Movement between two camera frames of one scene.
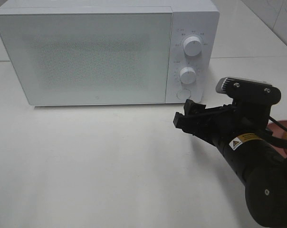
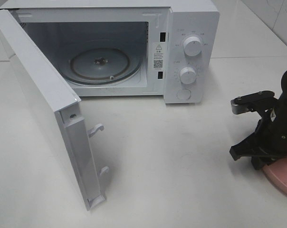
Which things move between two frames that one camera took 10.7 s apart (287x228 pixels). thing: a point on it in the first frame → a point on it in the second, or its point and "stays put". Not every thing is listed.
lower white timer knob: x=188 y=75 stays put
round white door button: x=184 y=93 stays put
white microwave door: x=72 y=58 → x=64 y=101
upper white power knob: x=192 y=46 stays put
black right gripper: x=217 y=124 → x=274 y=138
